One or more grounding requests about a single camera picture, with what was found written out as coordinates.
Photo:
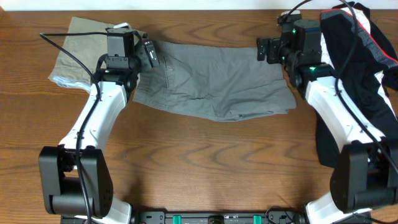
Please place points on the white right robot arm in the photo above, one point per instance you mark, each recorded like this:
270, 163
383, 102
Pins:
364, 161

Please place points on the grey shorts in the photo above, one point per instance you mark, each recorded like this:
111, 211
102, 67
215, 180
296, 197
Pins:
216, 83

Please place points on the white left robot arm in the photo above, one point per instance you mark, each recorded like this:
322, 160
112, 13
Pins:
76, 183

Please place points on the folded khaki shorts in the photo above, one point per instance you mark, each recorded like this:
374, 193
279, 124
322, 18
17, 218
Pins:
81, 61

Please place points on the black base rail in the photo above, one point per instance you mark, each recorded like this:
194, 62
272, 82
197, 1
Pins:
271, 217

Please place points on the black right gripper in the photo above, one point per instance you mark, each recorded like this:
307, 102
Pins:
272, 44

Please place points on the black white red shirt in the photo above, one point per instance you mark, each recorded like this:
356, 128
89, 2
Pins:
355, 45

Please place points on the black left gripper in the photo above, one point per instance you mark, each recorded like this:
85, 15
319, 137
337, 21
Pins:
147, 65

